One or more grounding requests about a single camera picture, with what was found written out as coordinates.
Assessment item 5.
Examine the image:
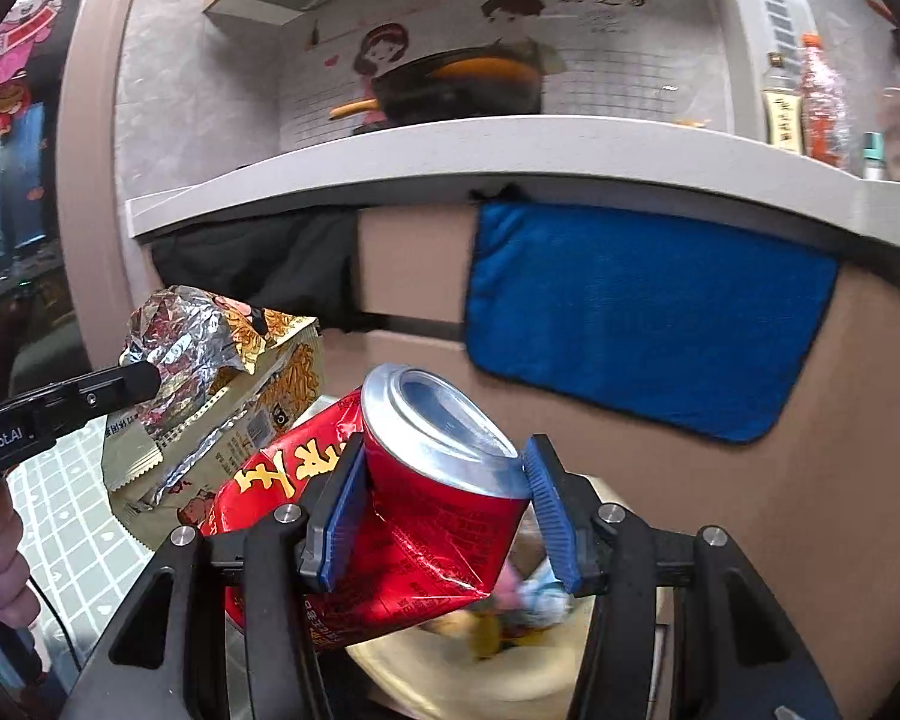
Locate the black wok orange handle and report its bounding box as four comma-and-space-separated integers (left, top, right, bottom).
328, 46, 543, 125

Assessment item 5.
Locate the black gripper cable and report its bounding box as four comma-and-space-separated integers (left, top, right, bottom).
26, 575, 84, 675

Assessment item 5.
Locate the green grid tablecloth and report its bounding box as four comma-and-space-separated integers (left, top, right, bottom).
9, 419, 151, 679

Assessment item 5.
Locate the small teal cap bottle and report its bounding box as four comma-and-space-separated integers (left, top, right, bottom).
862, 132, 888, 181

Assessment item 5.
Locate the blue towel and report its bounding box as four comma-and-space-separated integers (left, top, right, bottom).
464, 202, 841, 444

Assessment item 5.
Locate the black cloth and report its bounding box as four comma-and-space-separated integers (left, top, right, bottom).
151, 206, 359, 332

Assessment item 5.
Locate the person's left hand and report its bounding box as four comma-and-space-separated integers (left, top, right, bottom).
0, 479, 40, 629

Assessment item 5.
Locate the red crushed soda can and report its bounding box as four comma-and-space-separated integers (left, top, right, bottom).
201, 362, 530, 650

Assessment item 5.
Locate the yellow label sauce bottle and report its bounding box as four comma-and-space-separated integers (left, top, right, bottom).
761, 52, 805, 156

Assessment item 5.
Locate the yellow snack wrapper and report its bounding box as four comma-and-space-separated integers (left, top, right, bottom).
102, 286, 323, 550

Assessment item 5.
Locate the orange drink bottle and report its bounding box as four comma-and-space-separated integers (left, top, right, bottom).
800, 32, 850, 169

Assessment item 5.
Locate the white kitchen countertop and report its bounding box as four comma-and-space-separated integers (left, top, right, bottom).
125, 115, 900, 249

